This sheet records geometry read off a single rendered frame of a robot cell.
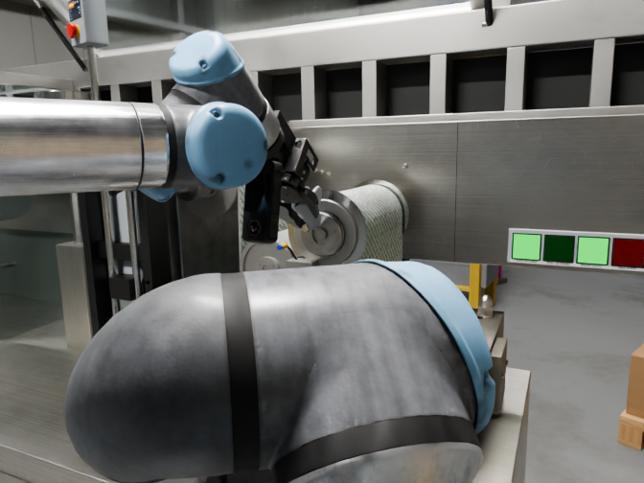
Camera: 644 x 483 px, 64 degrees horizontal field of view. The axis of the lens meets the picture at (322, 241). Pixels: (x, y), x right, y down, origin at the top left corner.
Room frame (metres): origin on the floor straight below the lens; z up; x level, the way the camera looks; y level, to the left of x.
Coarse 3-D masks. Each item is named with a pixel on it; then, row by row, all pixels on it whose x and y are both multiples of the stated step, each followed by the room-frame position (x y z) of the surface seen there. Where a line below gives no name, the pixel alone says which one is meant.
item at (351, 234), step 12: (324, 204) 0.86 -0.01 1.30; (336, 204) 0.85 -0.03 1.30; (300, 216) 0.88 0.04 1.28; (336, 216) 0.85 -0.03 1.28; (348, 216) 0.84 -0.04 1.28; (348, 228) 0.84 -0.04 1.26; (300, 240) 0.88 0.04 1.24; (348, 240) 0.84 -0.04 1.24; (336, 252) 0.85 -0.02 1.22; (348, 252) 0.84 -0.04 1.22; (324, 264) 0.86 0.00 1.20
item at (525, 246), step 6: (516, 234) 1.04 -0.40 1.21; (516, 240) 1.04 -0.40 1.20; (522, 240) 1.03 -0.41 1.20; (528, 240) 1.03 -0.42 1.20; (534, 240) 1.02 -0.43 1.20; (516, 246) 1.04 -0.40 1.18; (522, 246) 1.03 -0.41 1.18; (528, 246) 1.03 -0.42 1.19; (534, 246) 1.02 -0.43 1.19; (516, 252) 1.04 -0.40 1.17; (522, 252) 1.03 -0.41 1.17; (528, 252) 1.03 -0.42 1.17; (534, 252) 1.02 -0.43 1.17; (522, 258) 1.03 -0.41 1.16; (528, 258) 1.03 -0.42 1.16; (534, 258) 1.02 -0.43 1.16
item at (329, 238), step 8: (320, 216) 0.85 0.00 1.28; (328, 216) 0.85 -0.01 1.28; (320, 224) 0.85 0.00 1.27; (328, 224) 0.85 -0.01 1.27; (336, 224) 0.84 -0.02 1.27; (304, 232) 0.86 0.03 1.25; (312, 232) 0.86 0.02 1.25; (320, 232) 0.85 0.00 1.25; (328, 232) 0.85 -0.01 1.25; (336, 232) 0.84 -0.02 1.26; (344, 232) 0.85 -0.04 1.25; (304, 240) 0.86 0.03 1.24; (312, 240) 0.86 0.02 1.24; (320, 240) 0.85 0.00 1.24; (328, 240) 0.85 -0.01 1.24; (336, 240) 0.84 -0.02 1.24; (312, 248) 0.86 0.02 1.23; (320, 248) 0.85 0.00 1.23; (328, 248) 0.85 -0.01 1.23; (336, 248) 0.84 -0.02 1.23; (320, 256) 0.85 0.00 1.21
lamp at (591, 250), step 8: (584, 240) 0.99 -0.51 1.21; (592, 240) 0.98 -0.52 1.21; (600, 240) 0.97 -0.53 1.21; (608, 240) 0.97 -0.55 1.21; (584, 248) 0.98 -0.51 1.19; (592, 248) 0.98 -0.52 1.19; (600, 248) 0.97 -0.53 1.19; (584, 256) 0.98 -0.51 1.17; (592, 256) 0.98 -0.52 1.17; (600, 256) 0.97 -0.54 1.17
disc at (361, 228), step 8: (328, 192) 0.87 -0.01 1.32; (336, 192) 0.86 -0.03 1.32; (336, 200) 0.86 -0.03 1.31; (344, 200) 0.85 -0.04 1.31; (352, 200) 0.85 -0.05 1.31; (352, 208) 0.85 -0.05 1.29; (352, 216) 0.85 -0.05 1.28; (360, 216) 0.84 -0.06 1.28; (288, 224) 0.90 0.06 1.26; (360, 224) 0.84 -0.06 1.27; (288, 232) 0.90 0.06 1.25; (360, 232) 0.84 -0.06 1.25; (360, 240) 0.84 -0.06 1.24; (296, 248) 0.89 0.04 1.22; (360, 248) 0.84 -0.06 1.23; (296, 256) 0.90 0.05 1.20; (352, 256) 0.85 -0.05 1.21; (360, 256) 0.84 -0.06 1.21
